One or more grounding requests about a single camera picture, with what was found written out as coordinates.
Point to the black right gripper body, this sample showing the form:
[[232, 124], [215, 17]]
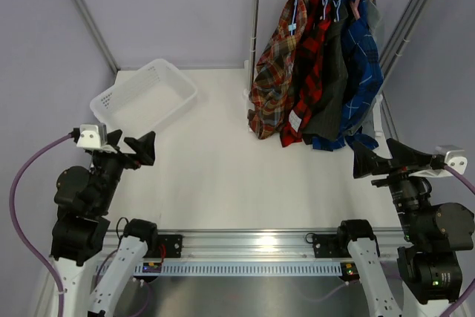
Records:
[[404, 186]]

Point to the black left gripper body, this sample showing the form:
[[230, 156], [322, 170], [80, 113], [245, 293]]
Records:
[[110, 167]]

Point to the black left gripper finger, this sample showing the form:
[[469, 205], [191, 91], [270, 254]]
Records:
[[143, 148], [112, 141]]

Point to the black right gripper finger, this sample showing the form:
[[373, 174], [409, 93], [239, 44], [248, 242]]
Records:
[[366, 162], [407, 156]]

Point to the brown multicolour plaid shirt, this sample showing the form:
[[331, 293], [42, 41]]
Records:
[[272, 92]]

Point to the red black checked shirt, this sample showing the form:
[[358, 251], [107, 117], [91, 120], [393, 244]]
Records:
[[308, 73]]

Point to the light blue wire hanger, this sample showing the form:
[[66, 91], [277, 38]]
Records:
[[299, 17]]

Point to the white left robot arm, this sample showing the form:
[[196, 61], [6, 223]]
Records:
[[83, 196]]

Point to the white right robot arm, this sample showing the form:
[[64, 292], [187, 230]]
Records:
[[428, 267]]

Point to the dark grey striped shirt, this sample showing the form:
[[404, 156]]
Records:
[[326, 116]]

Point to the blue plaid shirt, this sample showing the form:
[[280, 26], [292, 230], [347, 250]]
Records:
[[343, 139]]

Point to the white plastic basket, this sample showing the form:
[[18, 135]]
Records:
[[154, 97]]

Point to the metal clothes rack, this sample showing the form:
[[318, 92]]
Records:
[[256, 16]]

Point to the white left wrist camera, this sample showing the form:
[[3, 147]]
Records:
[[90, 137]]

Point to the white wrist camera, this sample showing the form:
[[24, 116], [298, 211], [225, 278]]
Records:
[[443, 162], [90, 137]]

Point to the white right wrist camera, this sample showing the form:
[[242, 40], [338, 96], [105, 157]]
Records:
[[443, 162]]

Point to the aluminium mounting rail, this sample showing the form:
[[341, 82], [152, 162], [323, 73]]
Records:
[[247, 245]]

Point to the white slotted cable duct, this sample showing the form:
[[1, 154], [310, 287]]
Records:
[[239, 269]]

